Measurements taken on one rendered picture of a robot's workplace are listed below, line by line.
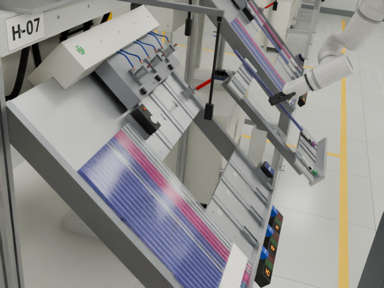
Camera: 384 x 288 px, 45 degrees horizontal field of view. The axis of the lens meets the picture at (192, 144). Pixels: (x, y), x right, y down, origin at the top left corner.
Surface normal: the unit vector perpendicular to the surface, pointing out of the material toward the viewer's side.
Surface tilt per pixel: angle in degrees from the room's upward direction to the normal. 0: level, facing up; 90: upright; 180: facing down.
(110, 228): 90
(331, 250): 0
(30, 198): 0
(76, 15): 90
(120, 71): 43
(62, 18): 90
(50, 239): 0
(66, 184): 90
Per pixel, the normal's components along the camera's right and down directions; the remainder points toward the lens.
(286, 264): 0.09, -0.88
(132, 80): 0.72, -0.50
